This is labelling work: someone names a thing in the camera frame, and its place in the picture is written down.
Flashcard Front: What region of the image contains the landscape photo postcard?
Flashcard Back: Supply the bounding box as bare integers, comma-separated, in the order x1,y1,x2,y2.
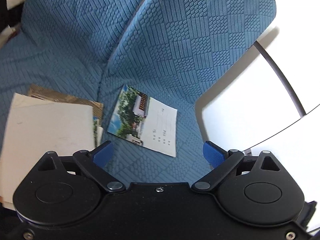
107,85,177,157

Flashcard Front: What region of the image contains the white square card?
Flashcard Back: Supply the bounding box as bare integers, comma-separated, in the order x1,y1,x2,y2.
1,93,94,209

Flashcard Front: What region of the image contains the postcard under white card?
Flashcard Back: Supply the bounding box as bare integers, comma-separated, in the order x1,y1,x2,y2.
93,116,104,147

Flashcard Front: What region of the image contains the brown patterned booklet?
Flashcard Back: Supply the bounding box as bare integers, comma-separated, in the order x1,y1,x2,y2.
27,84,104,123

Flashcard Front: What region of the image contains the right blue textured chair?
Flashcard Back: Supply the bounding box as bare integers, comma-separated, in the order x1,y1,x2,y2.
98,0,276,185

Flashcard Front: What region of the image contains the blue textured chair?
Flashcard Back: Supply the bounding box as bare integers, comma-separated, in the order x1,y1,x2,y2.
98,0,276,185
0,0,158,156

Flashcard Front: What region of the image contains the left blue textured chair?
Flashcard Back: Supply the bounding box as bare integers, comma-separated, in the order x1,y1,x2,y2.
0,0,158,156

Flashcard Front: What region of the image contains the red black striped blanket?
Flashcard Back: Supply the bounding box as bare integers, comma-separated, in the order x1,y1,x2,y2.
1,0,25,33

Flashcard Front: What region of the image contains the grey metal rail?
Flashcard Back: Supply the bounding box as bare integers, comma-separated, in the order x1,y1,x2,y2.
253,41,306,118

